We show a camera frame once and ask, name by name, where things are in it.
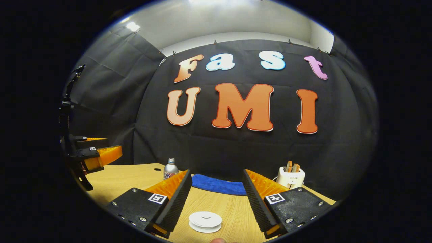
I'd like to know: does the blue towel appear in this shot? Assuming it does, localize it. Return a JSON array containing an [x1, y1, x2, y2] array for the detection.
[[191, 174, 247, 196]]

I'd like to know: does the white toaster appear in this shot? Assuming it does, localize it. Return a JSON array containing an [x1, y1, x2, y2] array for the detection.
[[276, 167, 306, 189]]

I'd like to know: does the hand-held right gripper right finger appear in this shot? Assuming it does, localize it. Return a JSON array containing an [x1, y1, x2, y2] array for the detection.
[[242, 169, 336, 239]]

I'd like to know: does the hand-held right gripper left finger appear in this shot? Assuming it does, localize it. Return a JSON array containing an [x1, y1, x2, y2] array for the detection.
[[106, 169, 193, 239]]

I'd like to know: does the black backdrop cloth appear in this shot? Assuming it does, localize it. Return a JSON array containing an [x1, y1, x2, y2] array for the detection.
[[62, 29, 378, 199]]

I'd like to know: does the silver water bottle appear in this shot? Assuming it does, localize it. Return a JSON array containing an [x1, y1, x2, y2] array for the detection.
[[163, 158, 179, 181]]

